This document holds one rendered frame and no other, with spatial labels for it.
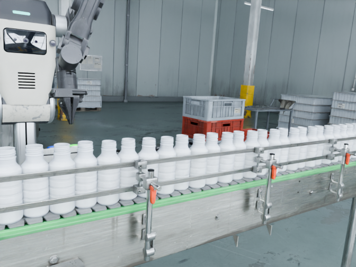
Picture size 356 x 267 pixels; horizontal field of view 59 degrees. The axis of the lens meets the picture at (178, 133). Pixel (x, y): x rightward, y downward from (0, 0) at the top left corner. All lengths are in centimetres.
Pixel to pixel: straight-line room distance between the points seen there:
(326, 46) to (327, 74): 95
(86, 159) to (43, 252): 23
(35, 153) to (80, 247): 25
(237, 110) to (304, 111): 462
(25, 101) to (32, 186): 60
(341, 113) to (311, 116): 78
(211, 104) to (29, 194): 263
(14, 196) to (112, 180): 22
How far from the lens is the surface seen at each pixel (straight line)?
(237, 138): 108
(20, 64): 133
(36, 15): 144
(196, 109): 335
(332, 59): 1236
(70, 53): 95
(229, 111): 348
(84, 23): 104
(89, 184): 82
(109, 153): 82
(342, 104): 750
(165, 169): 90
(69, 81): 100
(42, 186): 79
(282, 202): 128
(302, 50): 1307
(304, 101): 809
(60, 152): 78
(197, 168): 97
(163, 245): 97
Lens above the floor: 135
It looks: 11 degrees down
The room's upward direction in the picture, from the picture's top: 4 degrees clockwise
